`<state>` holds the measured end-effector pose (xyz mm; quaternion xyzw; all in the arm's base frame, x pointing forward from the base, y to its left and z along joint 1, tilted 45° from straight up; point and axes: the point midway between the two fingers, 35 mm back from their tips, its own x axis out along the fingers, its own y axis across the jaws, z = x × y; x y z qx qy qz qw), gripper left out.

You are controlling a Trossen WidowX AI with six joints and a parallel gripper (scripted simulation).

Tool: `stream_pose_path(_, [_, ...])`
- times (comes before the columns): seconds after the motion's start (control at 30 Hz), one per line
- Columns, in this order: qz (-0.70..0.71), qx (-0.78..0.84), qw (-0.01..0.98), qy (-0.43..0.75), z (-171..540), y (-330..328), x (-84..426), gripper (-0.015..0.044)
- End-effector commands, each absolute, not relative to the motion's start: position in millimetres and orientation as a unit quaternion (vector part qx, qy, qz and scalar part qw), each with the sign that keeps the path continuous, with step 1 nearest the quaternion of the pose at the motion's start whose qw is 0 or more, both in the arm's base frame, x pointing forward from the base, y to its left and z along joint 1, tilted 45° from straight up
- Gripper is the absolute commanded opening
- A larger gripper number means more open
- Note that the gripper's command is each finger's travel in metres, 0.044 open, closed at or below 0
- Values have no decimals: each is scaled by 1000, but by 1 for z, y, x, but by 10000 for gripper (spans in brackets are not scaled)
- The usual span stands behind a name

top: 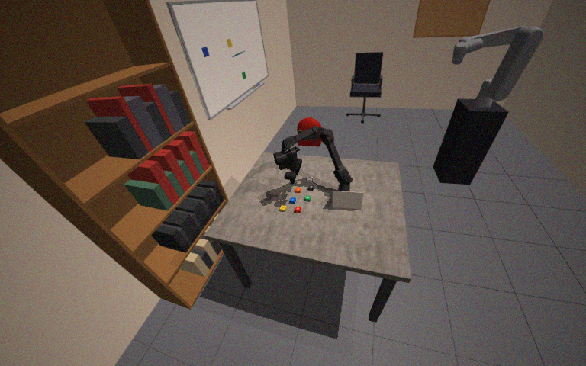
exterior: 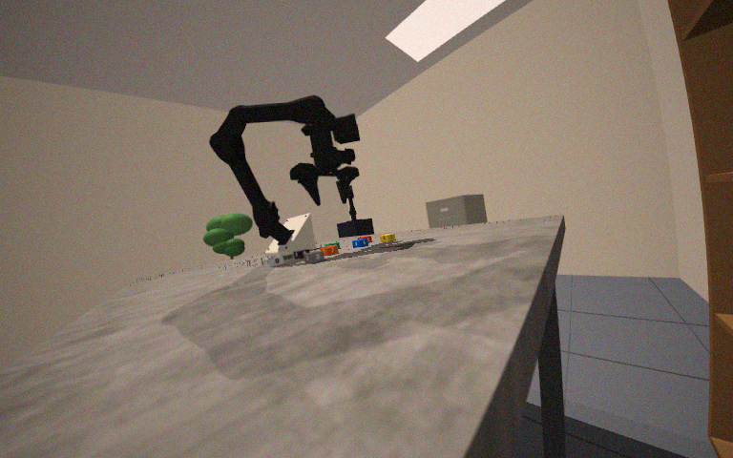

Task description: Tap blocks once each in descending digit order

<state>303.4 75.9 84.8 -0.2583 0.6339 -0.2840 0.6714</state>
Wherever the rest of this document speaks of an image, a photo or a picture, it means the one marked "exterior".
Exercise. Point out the orange block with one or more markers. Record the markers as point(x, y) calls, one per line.
point(330, 250)

